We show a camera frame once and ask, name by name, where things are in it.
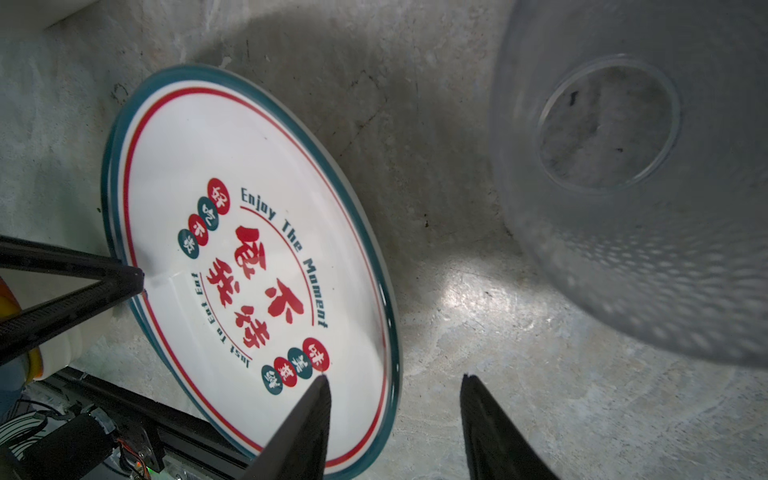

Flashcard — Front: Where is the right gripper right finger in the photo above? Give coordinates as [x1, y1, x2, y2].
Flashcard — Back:
[460, 375, 558, 480]

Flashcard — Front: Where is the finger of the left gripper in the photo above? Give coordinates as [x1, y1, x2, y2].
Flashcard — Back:
[1, 236, 144, 364]

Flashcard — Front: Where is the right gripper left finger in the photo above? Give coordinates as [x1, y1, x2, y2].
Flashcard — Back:
[241, 376, 332, 480]

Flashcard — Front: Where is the red text white plate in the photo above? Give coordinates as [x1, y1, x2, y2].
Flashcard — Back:
[101, 65, 402, 479]

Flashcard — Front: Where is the white plastic bin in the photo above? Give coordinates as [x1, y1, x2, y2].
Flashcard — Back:
[1, 0, 96, 32]

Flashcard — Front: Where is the white bowl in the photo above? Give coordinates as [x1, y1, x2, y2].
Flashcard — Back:
[1, 269, 113, 381]

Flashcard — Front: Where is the clear plastic cup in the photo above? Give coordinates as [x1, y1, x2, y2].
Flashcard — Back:
[491, 1, 767, 370]

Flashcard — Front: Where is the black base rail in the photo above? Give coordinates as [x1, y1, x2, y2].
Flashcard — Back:
[39, 367, 252, 479]

